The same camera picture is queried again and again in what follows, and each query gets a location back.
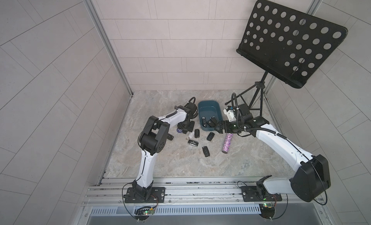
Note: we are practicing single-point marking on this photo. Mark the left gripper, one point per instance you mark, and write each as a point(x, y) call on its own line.
point(190, 129)

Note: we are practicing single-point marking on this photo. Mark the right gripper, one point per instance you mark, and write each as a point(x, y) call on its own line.
point(226, 128)

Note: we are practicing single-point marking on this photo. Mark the black silver-edged key fob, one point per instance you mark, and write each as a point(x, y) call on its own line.
point(213, 122)

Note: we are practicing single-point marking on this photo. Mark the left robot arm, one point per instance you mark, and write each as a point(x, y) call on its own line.
point(153, 138)

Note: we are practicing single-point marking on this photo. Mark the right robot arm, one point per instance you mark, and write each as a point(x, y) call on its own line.
point(312, 176)

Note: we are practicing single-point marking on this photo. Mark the black Bentley key fob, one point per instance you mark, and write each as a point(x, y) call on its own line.
point(193, 143)

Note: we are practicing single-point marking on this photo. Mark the black flip key far left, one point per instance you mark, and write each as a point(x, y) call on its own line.
point(170, 137)

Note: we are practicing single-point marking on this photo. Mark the teal plastic storage box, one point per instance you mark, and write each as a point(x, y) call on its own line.
point(208, 109)

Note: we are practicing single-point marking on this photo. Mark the black key bottom front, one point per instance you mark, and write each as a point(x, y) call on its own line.
point(206, 151)

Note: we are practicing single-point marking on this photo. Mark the right circuit board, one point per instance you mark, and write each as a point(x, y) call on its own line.
point(267, 211)

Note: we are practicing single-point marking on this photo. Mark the circuit board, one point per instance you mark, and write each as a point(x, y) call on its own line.
point(143, 213)
point(267, 211)

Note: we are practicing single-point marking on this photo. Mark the black perforated music stand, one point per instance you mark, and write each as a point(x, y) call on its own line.
point(288, 44)

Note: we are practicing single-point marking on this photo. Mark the left circuit board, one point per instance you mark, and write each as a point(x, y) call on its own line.
point(143, 213)

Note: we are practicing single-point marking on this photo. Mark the white key tag with ring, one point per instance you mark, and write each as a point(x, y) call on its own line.
point(190, 135)

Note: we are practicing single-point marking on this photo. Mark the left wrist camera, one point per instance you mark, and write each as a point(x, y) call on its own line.
point(192, 110)

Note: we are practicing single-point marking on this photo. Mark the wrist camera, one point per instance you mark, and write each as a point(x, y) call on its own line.
point(192, 110)
point(229, 112)

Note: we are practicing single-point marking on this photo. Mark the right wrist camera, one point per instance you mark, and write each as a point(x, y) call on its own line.
point(229, 112)

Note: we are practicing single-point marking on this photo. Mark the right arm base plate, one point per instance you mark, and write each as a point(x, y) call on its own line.
point(254, 194)

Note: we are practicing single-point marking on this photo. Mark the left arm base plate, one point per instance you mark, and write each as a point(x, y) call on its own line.
point(157, 194)

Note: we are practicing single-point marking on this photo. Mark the aluminium rail frame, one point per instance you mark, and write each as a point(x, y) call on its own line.
point(195, 201)

